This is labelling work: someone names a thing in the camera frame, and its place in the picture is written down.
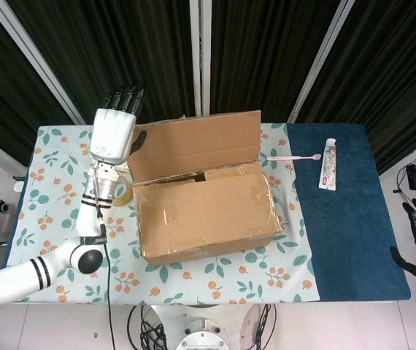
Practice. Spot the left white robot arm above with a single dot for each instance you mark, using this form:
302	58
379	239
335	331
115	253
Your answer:
84	226

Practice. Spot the white metal frame post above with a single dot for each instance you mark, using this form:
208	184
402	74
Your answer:
200	54
321	62
36	62

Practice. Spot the fruit and leaf print tablecloth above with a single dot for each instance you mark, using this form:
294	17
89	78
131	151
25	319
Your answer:
54	167

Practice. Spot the floral white toothpaste tube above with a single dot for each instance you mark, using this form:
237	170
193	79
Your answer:
328	167

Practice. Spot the small white round object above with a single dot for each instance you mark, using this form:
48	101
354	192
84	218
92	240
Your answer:
18	187

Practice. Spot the pink toothbrush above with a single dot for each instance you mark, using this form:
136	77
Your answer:
288	157

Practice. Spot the brown cardboard box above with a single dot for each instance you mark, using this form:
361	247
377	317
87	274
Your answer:
200	218

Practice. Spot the yellowish packing tape roll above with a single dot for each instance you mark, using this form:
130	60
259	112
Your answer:
125	197

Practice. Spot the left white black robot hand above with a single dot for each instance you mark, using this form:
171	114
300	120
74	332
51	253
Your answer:
112	135

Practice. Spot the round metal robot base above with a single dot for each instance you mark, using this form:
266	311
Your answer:
203	335

